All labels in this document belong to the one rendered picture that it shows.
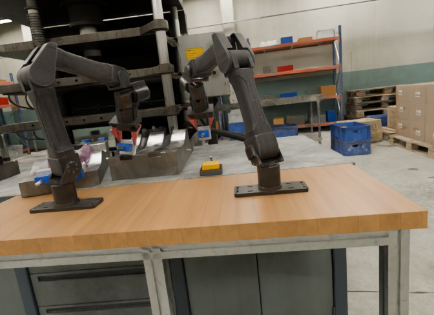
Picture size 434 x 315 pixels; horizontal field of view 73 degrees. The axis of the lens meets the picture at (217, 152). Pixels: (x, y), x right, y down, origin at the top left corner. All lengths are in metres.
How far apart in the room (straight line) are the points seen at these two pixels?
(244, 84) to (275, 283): 0.82
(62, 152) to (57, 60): 0.25
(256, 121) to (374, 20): 7.54
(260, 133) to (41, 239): 0.59
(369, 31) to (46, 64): 7.70
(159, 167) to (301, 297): 0.77
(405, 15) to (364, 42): 0.99
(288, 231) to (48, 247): 0.55
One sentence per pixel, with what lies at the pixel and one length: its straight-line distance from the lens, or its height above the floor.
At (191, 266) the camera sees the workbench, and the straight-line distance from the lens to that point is 1.26.
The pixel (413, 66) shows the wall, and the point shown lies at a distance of 8.45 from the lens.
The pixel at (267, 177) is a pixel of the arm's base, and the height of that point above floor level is 0.85.
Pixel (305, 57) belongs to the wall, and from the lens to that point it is 7.84.
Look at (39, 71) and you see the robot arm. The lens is 0.92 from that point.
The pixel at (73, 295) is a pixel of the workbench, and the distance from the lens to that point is 1.47.
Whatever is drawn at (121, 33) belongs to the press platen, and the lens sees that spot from 2.05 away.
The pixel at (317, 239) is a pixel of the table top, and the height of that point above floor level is 0.73.
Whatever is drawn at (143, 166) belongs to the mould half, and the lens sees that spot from 1.14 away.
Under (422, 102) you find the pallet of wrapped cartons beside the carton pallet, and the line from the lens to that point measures 4.90.
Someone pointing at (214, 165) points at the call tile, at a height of 0.83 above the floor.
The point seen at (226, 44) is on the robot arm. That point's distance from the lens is 0.87.
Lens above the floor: 1.07
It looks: 11 degrees down
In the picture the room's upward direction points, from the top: 6 degrees counter-clockwise
